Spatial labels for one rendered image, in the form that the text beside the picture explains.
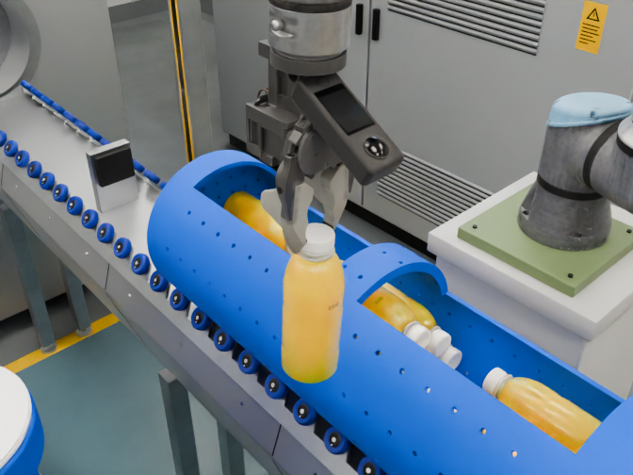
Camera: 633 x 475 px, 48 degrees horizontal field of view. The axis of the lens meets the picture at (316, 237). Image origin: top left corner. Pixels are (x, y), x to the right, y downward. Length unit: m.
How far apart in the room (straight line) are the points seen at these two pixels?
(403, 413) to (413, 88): 2.05
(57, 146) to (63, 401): 0.94
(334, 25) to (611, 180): 0.58
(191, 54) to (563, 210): 1.08
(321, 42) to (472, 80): 2.03
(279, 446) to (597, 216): 0.64
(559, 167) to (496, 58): 1.42
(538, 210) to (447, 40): 1.53
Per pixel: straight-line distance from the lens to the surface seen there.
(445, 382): 0.90
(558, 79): 2.46
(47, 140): 2.16
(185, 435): 1.88
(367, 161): 0.63
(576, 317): 1.14
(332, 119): 0.65
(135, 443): 2.46
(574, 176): 1.17
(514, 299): 1.20
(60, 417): 2.60
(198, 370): 1.41
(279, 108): 0.71
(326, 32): 0.64
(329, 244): 0.75
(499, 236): 1.23
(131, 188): 1.78
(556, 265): 1.19
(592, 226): 1.22
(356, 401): 0.97
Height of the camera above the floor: 1.85
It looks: 35 degrees down
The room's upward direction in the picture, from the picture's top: straight up
